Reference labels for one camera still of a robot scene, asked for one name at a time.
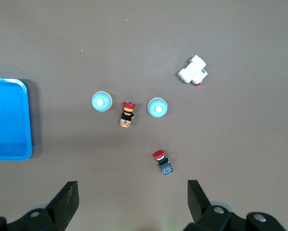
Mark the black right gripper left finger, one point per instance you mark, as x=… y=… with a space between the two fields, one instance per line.
x=59 y=207

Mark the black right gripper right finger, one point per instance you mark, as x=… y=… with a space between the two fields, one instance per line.
x=199 y=207

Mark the light blue call bell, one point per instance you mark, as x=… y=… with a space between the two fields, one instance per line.
x=97 y=106
x=152 y=111

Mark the red mushroom push button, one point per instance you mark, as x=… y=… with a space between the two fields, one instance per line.
x=164 y=166

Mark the blue plastic tray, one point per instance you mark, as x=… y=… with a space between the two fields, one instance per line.
x=9 y=120

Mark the red emergency stop button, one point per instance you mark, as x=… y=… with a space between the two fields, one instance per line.
x=127 y=115

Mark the white circuit breaker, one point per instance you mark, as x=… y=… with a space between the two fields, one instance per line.
x=192 y=71

